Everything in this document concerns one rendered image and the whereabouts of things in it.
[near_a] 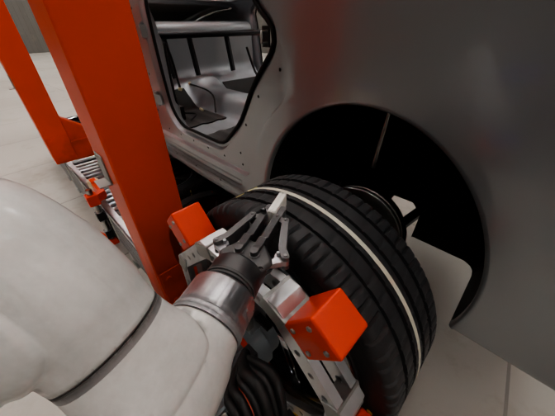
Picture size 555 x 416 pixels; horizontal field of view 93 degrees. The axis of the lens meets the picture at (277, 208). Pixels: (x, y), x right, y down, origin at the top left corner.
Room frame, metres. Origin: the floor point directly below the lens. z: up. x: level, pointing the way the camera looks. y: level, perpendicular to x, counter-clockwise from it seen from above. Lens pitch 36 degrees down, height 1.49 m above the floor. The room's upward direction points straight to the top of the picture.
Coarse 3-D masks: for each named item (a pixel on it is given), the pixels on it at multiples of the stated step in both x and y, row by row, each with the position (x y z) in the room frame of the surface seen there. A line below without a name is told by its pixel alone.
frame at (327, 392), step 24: (192, 264) 0.45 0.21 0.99; (264, 288) 0.28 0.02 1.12; (288, 288) 0.28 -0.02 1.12; (288, 312) 0.25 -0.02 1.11; (288, 336) 0.23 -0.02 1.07; (312, 360) 0.20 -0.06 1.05; (312, 384) 0.19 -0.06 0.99; (336, 384) 0.19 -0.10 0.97; (288, 408) 0.26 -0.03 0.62; (312, 408) 0.24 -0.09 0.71; (336, 408) 0.15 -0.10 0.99
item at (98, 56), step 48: (48, 0) 0.63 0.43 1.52; (96, 0) 0.69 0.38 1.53; (48, 48) 0.73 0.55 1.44; (96, 48) 0.67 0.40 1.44; (96, 96) 0.64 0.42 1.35; (144, 96) 0.72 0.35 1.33; (96, 144) 0.68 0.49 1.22; (144, 144) 0.69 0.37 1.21; (144, 192) 0.66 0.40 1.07; (144, 240) 0.63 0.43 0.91
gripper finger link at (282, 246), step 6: (282, 222) 0.35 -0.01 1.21; (288, 222) 0.35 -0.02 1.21; (282, 228) 0.33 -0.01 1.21; (288, 228) 0.35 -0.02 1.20; (282, 234) 0.32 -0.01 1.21; (282, 240) 0.30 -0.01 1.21; (282, 246) 0.29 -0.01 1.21; (282, 252) 0.28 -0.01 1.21; (282, 258) 0.26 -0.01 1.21; (288, 258) 0.27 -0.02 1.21
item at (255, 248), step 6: (276, 216) 0.36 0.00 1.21; (270, 222) 0.35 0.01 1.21; (276, 222) 0.35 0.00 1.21; (270, 228) 0.33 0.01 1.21; (276, 228) 0.34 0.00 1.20; (264, 234) 0.32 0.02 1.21; (270, 234) 0.32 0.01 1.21; (258, 240) 0.30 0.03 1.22; (264, 240) 0.30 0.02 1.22; (270, 240) 0.32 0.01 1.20; (252, 246) 0.28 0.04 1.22; (258, 246) 0.28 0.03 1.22; (252, 252) 0.27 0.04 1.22; (258, 252) 0.27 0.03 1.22
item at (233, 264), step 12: (228, 252) 0.25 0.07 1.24; (264, 252) 0.28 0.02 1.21; (216, 264) 0.23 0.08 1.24; (228, 264) 0.23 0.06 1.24; (240, 264) 0.23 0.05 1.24; (252, 264) 0.24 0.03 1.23; (264, 264) 0.25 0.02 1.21; (240, 276) 0.22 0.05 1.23; (252, 276) 0.22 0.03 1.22; (264, 276) 0.24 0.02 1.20; (252, 288) 0.21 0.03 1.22
